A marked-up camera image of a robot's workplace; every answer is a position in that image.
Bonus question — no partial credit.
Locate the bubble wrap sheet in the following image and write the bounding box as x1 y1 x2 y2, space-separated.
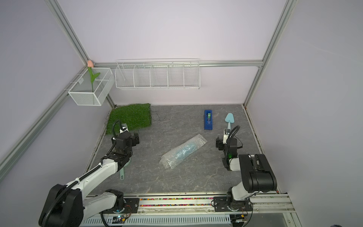
160 134 207 169

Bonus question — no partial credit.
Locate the blue glass bottle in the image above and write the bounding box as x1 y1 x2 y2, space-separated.
173 143 199 160

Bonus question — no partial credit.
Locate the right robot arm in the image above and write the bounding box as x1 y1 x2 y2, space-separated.
211 125 277 212

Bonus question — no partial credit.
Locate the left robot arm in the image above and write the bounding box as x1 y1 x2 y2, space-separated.
38 120 140 227

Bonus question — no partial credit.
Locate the green artificial grass mat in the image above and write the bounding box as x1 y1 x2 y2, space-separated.
106 104 152 135

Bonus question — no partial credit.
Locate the teal hand rake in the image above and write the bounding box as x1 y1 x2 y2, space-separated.
119 160 131 181

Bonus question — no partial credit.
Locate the teal garden trowel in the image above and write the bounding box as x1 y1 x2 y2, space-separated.
225 113 234 130

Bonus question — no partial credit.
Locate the blue tape dispenser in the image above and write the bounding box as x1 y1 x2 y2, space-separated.
204 110 213 130

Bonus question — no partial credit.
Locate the white vent grille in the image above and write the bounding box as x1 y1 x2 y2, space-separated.
64 214 232 227

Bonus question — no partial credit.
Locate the pink artificial tulip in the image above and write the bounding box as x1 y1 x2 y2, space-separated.
87 60 100 92

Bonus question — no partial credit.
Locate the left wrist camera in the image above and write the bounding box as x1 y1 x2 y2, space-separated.
119 123 129 133

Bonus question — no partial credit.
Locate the white mesh wall basket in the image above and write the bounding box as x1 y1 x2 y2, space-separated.
68 68 115 107

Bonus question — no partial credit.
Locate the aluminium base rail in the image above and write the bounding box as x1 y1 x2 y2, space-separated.
56 193 296 218

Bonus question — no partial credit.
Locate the white wire wall shelf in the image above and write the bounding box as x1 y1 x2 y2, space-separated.
115 58 201 89

